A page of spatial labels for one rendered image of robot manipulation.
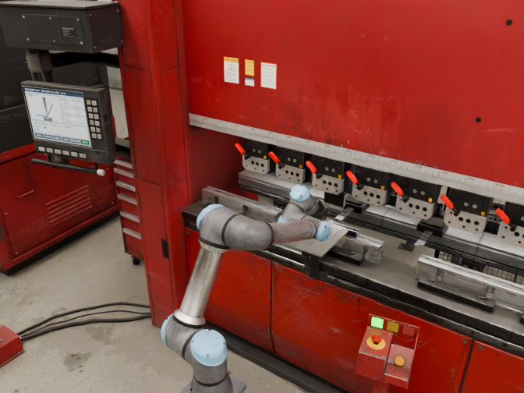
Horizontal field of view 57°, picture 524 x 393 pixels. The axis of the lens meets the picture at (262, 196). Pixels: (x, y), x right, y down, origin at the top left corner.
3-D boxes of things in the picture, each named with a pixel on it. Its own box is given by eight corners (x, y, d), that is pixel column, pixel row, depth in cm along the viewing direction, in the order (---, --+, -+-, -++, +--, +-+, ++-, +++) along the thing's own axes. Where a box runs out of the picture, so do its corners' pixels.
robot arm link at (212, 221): (179, 366, 161) (230, 212, 156) (152, 344, 170) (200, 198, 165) (204, 361, 171) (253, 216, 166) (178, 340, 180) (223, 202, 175)
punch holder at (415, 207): (394, 211, 204) (399, 175, 196) (401, 203, 210) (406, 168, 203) (430, 221, 196) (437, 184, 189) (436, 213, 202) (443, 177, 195)
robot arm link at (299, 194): (284, 196, 195) (294, 179, 197) (293, 209, 204) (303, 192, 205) (299, 203, 190) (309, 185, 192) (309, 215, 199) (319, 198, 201)
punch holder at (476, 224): (442, 224, 194) (449, 187, 186) (448, 216, 200) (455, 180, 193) (482, 235, 186) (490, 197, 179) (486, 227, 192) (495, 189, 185)
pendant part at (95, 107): (35, 153, 245) (19, 82, 229) (51, 145, 255) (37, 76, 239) (109, 165, 231) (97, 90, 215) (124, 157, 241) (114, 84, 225)
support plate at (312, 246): (285, 244, 214) (285, 242, 214) (314, 221, 234) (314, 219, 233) (321, 257, 205) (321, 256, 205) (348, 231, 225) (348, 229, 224)
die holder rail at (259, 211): (202, 204, 274) (201, 189, 270) (209, 200, 278) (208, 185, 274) (276, 229, 249) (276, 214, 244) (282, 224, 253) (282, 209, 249)
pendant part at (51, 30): (32, 174, 255) (-8, 1, 217) (64, 157, 276) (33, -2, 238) (112, 189, 239) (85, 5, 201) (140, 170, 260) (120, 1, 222)
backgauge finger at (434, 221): (405, 244, 216) (406, 235, 214) (423, 221, 235) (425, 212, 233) (431, 253, 210) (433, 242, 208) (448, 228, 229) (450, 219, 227)
